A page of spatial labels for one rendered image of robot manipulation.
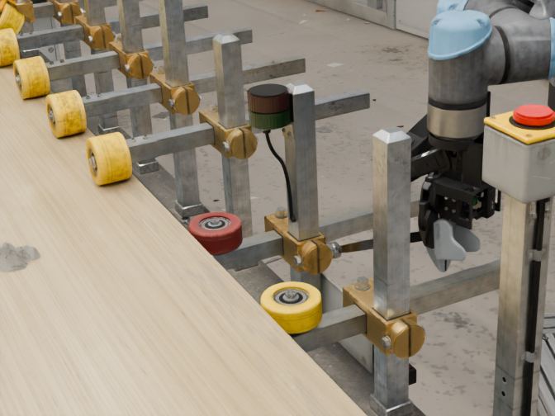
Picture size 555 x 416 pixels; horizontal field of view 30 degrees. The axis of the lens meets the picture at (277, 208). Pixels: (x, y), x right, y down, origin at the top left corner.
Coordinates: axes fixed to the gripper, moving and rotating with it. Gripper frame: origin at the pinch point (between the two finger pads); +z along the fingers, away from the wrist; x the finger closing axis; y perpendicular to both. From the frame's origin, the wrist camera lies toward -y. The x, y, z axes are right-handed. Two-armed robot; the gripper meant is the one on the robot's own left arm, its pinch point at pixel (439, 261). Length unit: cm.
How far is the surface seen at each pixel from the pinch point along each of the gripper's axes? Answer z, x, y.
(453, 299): 5.9, 0.9, 1.8
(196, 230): -1.5, -16.7, -31.7
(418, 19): 80, 326, -242
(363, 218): 3.8, 9.8, -21.6
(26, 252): -2, -37, -46
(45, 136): -1, -7, -84
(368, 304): 2.8, -11.8, -3.2
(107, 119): 15, 30, -116
